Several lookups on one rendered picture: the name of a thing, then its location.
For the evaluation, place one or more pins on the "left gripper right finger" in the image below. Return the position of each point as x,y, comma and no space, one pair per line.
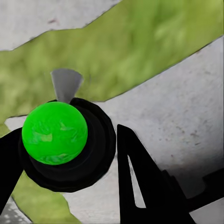
162,204

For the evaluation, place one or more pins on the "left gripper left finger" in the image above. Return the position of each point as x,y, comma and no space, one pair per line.
10,166

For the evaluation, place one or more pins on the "insectifuge atomizer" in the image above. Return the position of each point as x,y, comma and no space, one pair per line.
68,144

